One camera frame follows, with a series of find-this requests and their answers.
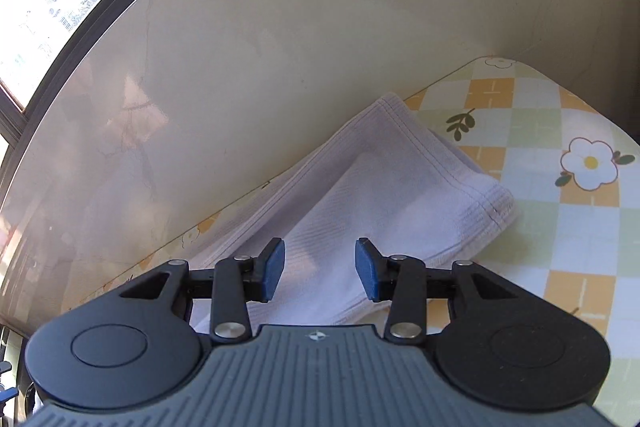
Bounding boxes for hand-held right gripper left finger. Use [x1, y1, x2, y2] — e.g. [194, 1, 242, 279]
[117, 237, 287, 345]

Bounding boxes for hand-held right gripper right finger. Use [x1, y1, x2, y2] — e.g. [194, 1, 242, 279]
[354, 237, 521, 348]

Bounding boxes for pale lilac ribbed pants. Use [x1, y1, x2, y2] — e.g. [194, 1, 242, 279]
[187, 92, 521, 333]

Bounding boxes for floral checked tablecloth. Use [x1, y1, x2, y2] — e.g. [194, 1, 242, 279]
[60, 54, 640, 425]

